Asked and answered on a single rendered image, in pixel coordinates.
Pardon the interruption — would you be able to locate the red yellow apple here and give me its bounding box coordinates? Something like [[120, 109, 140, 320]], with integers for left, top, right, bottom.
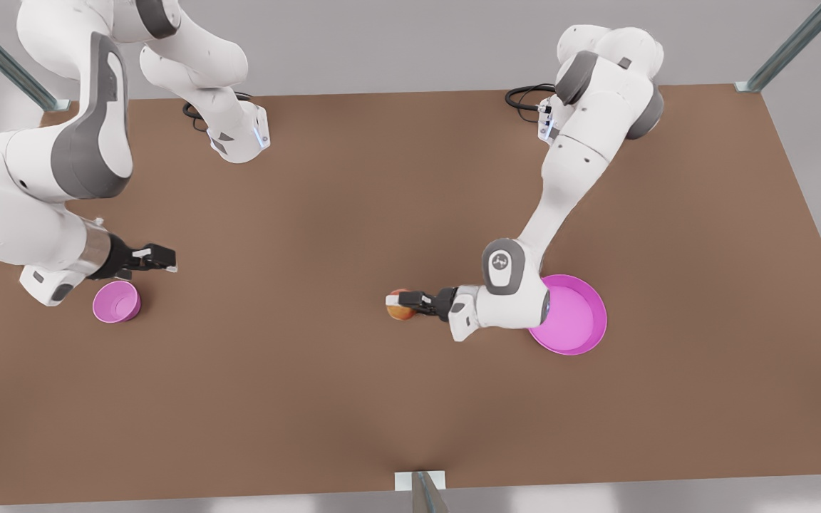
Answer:
[[386, 289, 417, 321]]

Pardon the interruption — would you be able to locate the pink bowl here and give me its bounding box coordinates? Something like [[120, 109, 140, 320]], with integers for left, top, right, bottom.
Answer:
[[92, 280, 142, 324]]

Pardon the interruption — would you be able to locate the pink plate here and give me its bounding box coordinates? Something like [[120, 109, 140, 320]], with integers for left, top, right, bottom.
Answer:
[[528, 274, 608, 356]]

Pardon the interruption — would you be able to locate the black cable loop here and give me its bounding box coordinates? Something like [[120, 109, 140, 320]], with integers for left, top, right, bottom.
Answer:
[[182, 91, 253, 133], [505, 83, 558, 123]]

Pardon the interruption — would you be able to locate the silver frame post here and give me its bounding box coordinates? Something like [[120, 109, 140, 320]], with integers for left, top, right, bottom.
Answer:
[[394, 470, 450, 513], [0, 6, 71, 112], [734, 0, 821, 94]]

